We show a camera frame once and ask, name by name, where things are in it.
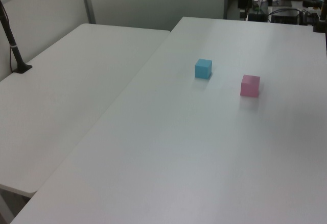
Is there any blue cube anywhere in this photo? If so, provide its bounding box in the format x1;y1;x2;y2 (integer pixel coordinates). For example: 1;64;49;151
194;58;213;79

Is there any black device with cables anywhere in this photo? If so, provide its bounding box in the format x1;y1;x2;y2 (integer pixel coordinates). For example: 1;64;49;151
299;0;321;26

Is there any small black box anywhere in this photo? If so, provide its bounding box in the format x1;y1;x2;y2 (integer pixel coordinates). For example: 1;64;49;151
248;12;267;22

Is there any large black box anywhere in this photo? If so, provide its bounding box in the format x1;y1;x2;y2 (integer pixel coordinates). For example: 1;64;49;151
270;9;300;26

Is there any pink cube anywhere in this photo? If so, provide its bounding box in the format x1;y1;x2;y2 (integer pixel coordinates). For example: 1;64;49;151
240;74;261;98

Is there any black camera stand pole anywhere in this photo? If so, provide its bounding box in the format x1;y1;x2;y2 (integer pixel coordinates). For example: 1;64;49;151
0;0;33;74

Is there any black table clamp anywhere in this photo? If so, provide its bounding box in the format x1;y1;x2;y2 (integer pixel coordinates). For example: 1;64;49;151
312;0;327;34

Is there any thin black cable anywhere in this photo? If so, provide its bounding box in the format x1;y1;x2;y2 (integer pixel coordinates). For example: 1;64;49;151
0;3;16;72

